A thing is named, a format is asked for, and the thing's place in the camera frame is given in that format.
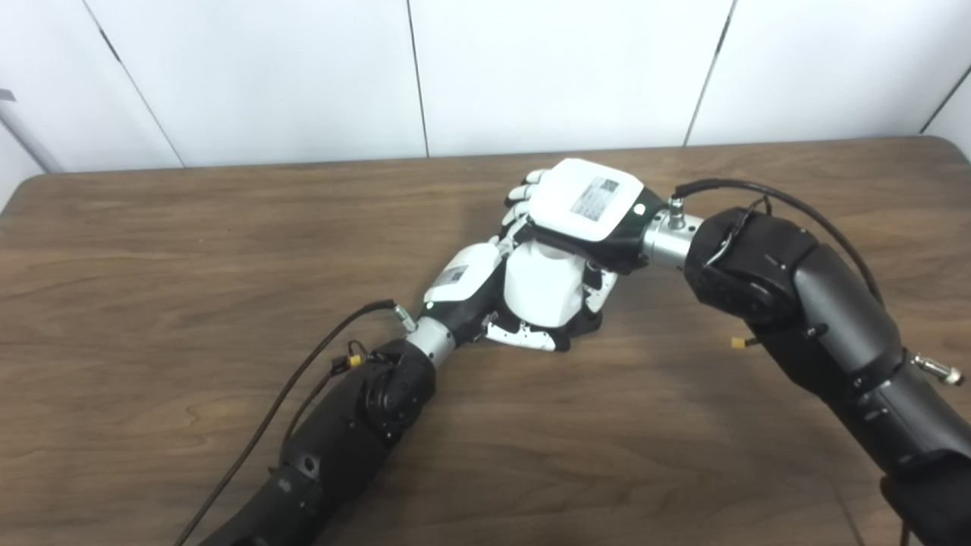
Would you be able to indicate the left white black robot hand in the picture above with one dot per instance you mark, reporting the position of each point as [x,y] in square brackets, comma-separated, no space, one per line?
[466,284]

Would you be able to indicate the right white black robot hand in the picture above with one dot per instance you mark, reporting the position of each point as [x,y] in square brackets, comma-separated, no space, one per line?
[584,201]

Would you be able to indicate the round white plastic piece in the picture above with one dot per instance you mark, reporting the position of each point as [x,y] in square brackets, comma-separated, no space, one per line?
[542,288]

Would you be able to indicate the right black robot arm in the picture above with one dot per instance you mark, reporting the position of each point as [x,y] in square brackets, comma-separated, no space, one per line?
[819,303]

